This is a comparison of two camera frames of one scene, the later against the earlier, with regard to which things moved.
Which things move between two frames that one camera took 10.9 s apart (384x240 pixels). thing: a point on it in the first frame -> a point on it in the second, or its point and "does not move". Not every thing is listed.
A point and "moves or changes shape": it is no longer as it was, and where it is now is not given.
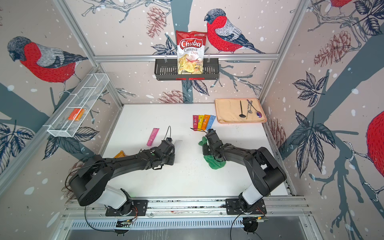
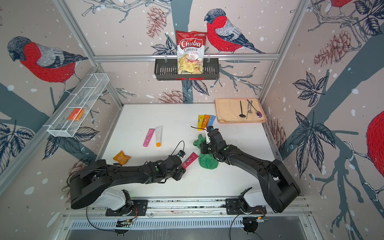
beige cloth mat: (239, 110) does not move
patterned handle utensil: (248, 108) does not move
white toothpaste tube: (177, 144) -> (158, 135)
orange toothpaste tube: (205, 122) does not move
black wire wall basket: (167, 69) does not move
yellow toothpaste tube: (200, 119) does not move
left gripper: (173, 159) -> (181, 173)
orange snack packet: (120, 154) does not move
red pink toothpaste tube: (195, 122) -> (191, 158)
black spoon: (242, 115) does not move
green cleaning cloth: (210, 160) moves or changes shape
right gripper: (204, 150) does not move
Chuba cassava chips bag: (191, 47) does not move
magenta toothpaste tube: (152, 136) moves or changes shape
